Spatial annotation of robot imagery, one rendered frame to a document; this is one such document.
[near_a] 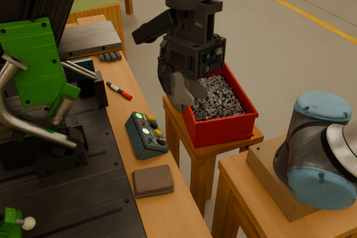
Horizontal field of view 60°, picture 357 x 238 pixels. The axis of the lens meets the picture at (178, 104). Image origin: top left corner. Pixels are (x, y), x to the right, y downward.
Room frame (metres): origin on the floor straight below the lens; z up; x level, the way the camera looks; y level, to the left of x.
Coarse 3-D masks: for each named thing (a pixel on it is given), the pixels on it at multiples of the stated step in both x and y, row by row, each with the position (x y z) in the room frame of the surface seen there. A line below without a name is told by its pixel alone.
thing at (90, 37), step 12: (84, 24) 0.93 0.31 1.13; (96, 24) 0.93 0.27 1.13; (108, 24) 0.93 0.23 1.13; (72, 36) 0.85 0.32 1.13; (84, 36) 0.85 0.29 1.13; (96, 36) 0.85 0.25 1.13; (108, 36) 0.85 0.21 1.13; (60, 48) 0.78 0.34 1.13; (72, 48) 0.78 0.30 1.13; (84, 48) 0.78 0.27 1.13; (96, 48) 0.79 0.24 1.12; (108, 48) 0.80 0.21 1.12; (120, 48) 0.81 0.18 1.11
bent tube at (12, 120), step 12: (12, 60) 0.58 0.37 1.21; (0, 72) 0.58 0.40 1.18; (12, 72) 0.58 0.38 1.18; (0, 84) 0.56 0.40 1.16; (0, 96) 0.55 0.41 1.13; (0, 108) 0.54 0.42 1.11; (0, 120) 0.53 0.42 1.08; (12, 120) 0.54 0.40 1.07; (24, 120) 0.56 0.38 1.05; (24, 132) 0.54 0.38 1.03; (36, 132) 0.54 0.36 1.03; (48, 132) 0.55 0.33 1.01; (60, 144) 0.55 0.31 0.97; (72, 144) 0.56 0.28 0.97
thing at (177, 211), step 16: (96, 16) 1.50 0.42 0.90; (96, 64) 1.05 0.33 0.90; (112, 64) 1.05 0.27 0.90; (112, 80) 0.94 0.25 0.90; (128, 80) 0.94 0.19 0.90; (112, 96) 0.84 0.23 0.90; (112, 112) 0.76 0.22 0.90; (128, 112) 0.76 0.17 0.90; (144, 112) 0.76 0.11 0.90; (112, 128) 0.69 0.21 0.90; (128, 144) 0.62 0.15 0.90; (128, 160) 0.56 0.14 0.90; (144, 160) 0.56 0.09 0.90; (160, 160) 0.56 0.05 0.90; (128, 176) 0.50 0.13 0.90; (176, 176) 0.50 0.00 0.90; (176, 192) 0.45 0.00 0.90; (144, 208) 0.41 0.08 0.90; (160, 208) 0.41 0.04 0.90; (176, 208) 0.41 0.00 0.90; (192, 208) 0.41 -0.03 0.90; (144, 224) 0.37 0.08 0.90; (160, 224) 0.37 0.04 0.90; (176, 224) 0.37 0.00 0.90; (192, 224) 0.37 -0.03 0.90
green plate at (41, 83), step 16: (0, 32) 0.63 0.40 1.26; (16, 32) 0.64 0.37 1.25; (32, 32) 0.65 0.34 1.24; (48, 32) 0.66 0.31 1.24; (16, 48) 0.63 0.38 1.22; (32, 48) 0.64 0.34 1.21; (48, 48) 0.65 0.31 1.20; (32, 64) 0.63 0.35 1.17; (48, 64) 0.64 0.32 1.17; (16, 80) 0.60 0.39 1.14; (32, 80) 0.61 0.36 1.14; (48, 80) 0.62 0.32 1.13; (64, 80) 0.63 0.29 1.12; (32, 96) 0.60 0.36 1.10; (48, 96) 0.61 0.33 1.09
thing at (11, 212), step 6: (6, 210) 0.34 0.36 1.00; (12, 210) 0.35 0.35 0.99; (0, 216) 0.33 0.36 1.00; (6, 216) 0.33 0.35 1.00; (12, 216) 0.34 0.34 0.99; (0, 222) 0.32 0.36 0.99; (6, 222) 0.32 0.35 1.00; (12, 222) 0.32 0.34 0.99; (0, 228) 0.31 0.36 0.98; (6, 228) 0.32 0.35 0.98; (0, 234) 0.30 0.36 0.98; (6, 234) 0.31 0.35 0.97
